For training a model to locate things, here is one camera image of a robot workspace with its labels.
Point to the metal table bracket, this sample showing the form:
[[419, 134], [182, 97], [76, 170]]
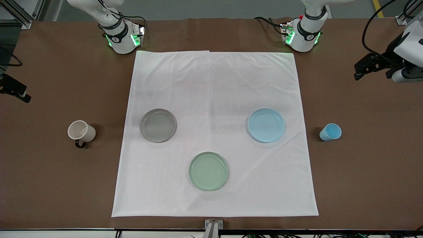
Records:
[[213, 228]]

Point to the green plate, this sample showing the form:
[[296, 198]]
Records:
[[208, 171]]

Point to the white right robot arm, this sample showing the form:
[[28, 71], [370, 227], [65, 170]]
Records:
[[120, 41]]

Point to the gray plate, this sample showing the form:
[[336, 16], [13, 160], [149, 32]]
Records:
[[158, 125]]

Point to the blue cup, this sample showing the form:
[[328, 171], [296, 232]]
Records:
[[330, 132]]

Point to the white cloth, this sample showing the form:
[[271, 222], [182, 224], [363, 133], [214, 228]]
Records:
[[214, 82]]

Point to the blue plate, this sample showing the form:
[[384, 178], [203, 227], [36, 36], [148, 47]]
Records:
[[266, 125]]

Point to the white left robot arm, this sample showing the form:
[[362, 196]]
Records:
[[304, 39]]

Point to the aluminium frame beam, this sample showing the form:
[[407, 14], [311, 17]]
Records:
[[401, 20], [25, 23]]

